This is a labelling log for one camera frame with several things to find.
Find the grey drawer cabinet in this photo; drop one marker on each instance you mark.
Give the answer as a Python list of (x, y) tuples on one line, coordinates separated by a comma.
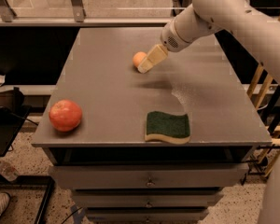
[(115, 99)]

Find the green and yellow sponge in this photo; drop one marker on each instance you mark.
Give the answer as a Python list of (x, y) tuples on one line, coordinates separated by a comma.
[(165, 127)]

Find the red apple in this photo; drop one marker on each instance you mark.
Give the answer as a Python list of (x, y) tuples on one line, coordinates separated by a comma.
[(65, 115)]

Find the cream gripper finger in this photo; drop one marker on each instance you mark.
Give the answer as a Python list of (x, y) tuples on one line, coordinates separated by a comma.
[(155, 56)]

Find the top grey drawer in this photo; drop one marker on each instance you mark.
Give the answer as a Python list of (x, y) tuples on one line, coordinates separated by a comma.
[(148, 176)]

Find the bottom grey drawer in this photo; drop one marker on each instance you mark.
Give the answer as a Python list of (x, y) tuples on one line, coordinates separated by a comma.
[(143, 215)]

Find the small orange fruit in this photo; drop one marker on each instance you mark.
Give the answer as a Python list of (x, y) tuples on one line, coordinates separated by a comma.
[(138, 58)]

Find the middle grey drawer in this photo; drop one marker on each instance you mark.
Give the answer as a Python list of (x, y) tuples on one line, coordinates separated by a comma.
[(146, 199)]

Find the grey drawer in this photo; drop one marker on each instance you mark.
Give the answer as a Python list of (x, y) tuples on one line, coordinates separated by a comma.
[(148, 176), (146, 199), (143, 215)]

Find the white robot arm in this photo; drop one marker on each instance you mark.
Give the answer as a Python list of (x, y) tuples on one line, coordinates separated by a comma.
[(258, 33)]

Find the black side table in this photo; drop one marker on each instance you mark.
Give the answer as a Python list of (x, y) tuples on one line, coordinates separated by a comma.
[(12, 116)]

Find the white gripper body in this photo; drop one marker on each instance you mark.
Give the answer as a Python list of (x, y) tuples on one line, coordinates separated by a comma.
[(171, 37)]

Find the metal railing with glass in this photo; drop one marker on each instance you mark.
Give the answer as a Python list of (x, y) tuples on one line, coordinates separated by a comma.
[(86, 13)]

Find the black metal frame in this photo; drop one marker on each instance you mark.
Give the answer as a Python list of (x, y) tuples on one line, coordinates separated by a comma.
[(35, 190)]

